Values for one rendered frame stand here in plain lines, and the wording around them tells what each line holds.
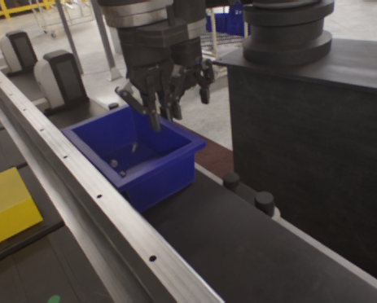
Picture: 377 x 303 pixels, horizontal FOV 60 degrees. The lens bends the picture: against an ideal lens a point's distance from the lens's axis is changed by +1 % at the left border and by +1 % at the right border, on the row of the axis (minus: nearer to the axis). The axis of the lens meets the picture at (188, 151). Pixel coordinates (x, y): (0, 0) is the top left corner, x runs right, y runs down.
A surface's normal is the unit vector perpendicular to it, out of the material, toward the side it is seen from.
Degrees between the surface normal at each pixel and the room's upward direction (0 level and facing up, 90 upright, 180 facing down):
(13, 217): 90
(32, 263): 0
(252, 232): 0
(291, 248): 0
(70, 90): 90
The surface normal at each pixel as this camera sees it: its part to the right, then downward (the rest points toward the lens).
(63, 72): 0.60, 0.37
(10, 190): -0.13, -0.83
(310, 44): 0.03, -0.58
